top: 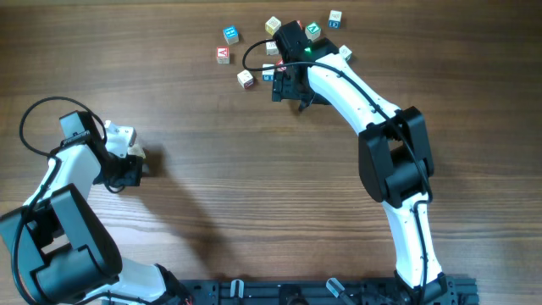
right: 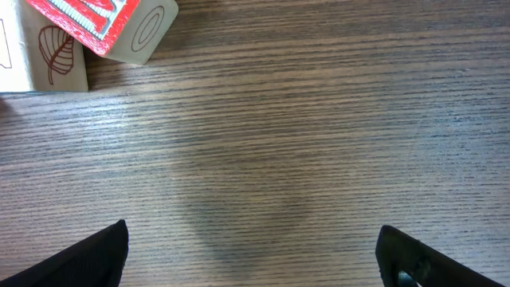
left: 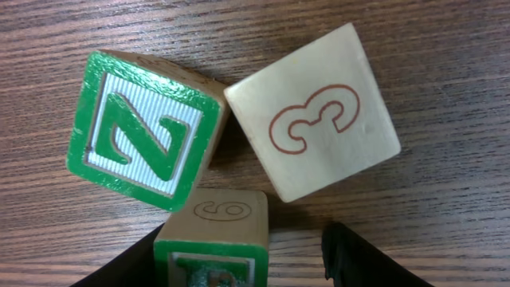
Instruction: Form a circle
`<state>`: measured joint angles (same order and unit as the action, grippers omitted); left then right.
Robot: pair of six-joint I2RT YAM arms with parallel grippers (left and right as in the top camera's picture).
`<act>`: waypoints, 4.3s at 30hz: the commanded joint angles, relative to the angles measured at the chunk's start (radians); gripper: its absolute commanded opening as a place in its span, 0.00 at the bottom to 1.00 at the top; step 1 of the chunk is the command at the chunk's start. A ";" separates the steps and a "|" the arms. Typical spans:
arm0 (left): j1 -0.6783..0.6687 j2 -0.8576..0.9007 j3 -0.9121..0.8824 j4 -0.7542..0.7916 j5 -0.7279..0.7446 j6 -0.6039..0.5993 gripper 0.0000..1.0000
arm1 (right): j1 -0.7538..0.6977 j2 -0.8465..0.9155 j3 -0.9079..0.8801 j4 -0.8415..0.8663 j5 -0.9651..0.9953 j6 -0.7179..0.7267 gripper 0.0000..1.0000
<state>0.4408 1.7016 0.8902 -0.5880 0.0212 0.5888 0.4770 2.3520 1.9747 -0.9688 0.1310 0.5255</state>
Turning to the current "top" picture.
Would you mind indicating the yellow 3 block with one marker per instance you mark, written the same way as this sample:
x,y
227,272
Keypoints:
x,y
136,150

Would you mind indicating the blue C block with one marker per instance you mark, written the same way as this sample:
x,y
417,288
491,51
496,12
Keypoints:
x,y
335,17

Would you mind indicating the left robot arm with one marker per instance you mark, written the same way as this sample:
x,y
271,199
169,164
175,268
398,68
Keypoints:
x,y
60,250

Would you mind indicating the plain block blue side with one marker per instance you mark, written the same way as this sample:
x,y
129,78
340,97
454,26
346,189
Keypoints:
x,y
268,73

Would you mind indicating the red A block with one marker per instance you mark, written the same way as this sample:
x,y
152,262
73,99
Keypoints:
x,y
223,55

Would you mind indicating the blue picture block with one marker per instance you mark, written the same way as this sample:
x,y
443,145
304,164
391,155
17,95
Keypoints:
x,y
231,35

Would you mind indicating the plain block green side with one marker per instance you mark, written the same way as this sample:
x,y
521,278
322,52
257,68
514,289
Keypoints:
x,y
345,52

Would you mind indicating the plain centre block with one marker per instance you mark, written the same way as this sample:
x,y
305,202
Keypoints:
x,y
271,48

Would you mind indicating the green V block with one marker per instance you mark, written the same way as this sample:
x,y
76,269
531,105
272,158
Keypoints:
x,y
313,31

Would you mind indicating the plain block red side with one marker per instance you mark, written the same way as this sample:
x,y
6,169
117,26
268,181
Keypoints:
x,y
245,79

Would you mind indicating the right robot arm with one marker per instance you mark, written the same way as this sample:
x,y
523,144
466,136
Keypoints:
x,y
394,156

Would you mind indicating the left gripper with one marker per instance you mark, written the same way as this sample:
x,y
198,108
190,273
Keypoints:
x,y
133,170

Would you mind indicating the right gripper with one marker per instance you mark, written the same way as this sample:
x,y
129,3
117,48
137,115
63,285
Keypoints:
x,y
289,91

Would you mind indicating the red M block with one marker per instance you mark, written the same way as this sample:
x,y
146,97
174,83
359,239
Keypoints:
x,y
279,66

